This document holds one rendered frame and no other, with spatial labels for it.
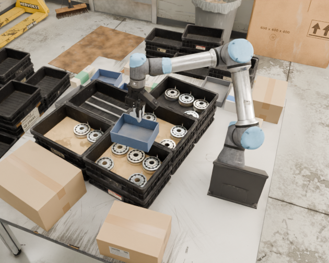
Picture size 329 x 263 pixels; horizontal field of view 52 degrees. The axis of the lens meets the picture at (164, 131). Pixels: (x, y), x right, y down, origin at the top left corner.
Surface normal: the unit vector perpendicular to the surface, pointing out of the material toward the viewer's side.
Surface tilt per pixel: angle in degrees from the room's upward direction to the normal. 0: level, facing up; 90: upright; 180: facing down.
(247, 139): 59
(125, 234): 0
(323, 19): 80
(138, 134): 1
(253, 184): 90
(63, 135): 0
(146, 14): 90
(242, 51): 43
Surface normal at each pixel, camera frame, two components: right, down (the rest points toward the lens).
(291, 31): -0.34, 0.46
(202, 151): 0.01, -0.71
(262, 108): -0.35, 0.65
